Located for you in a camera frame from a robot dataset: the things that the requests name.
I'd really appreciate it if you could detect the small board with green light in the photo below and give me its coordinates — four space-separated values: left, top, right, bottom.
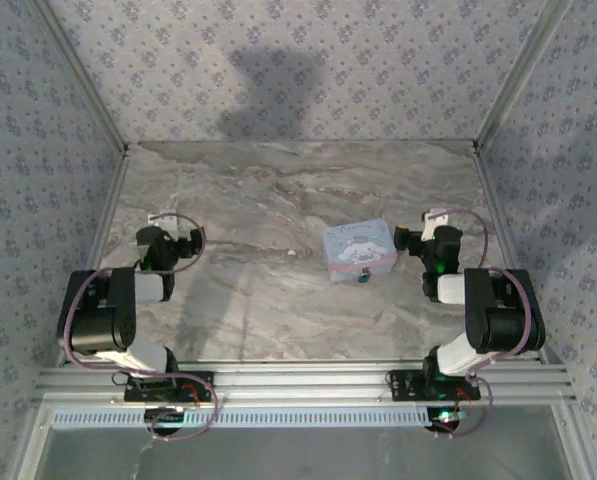
427 406 467 432
144 406 190 432

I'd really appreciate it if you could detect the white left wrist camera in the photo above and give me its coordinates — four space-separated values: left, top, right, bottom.
147 213 182 239

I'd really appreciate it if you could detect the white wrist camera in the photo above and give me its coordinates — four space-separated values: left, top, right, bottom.
147 213 182 239
422 208 450 242

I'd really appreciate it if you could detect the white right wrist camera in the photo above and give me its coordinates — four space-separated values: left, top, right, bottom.
422 208 450 242

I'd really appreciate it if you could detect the aluminium side rail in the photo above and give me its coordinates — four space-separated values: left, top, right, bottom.
471 148 565 366
57 149 131 369

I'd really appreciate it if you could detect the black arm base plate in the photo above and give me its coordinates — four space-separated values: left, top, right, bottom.
123 370 216 404
387 369 482 402

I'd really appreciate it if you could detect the aluminium mounting rail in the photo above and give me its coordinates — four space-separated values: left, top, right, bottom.
32 361 577 407

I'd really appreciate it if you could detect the aluminium frame post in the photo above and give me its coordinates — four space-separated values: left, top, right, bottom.
472 0 577 153
31 0 131 153

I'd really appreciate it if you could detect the white slotted cable duct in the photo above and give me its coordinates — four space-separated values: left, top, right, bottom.
50 405 432 431

